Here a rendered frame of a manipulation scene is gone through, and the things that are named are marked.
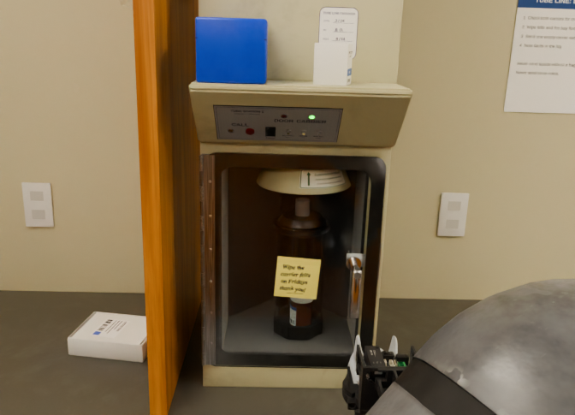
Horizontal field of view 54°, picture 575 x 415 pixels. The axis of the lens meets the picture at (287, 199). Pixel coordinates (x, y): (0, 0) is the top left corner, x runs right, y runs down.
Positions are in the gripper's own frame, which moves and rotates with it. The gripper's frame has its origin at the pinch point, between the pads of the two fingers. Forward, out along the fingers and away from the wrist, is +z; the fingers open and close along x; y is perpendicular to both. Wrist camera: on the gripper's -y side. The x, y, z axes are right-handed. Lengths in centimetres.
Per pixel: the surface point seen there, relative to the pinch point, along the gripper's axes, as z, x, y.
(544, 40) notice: 65, -49, 45
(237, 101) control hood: 12.8, 19.6, 34.0
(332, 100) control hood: 12.2, 5.9, 34.6
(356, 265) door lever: 19.1, -0.4, 6.1
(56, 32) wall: 66, 65, 43
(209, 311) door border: 21.6, 25.0, -4.3
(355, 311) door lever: 16.4, -0.4, -1.0
